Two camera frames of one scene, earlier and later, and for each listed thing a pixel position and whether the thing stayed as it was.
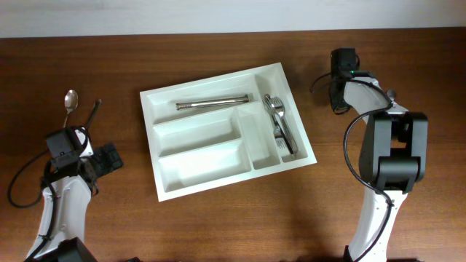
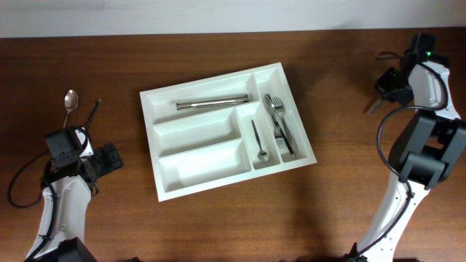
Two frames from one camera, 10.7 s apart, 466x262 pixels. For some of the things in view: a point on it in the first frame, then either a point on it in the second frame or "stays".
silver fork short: [279, 137] stays
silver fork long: [278, 108] stays
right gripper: [336, 102] to [400, 97]
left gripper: [108, 158] stays
